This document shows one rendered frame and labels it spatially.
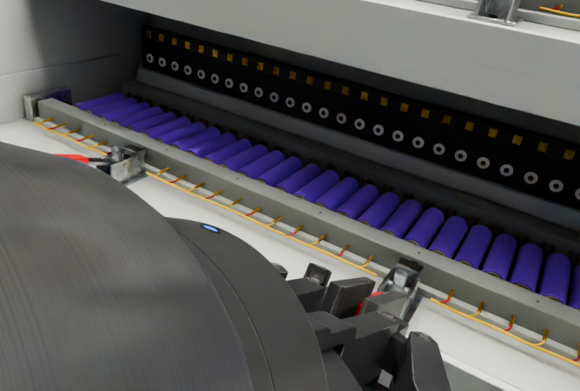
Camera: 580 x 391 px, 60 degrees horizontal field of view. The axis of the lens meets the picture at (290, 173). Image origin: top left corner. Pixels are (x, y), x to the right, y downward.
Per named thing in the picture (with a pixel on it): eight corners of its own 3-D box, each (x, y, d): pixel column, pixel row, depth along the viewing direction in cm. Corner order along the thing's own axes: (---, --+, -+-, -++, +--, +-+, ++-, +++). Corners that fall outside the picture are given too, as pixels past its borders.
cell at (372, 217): (398, 212, 46) (370, 243, 41) (379, 205, 47) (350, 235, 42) (402, 195, 45) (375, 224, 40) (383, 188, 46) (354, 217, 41)
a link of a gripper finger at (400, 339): (363, 323, 21) (431, 356, 20) (389, 312, 26) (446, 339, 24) (350, 356, 21) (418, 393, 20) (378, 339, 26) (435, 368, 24)
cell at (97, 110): (139, 114, 60) (94, 128, 54) (128, 110, 60) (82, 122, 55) (138, 99, 59) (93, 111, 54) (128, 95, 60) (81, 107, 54)
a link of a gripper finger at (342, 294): (321, 347, 23) (306, 340, 24) (358, 328, 30) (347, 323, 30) (344, 287, 23) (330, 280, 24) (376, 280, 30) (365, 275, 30)
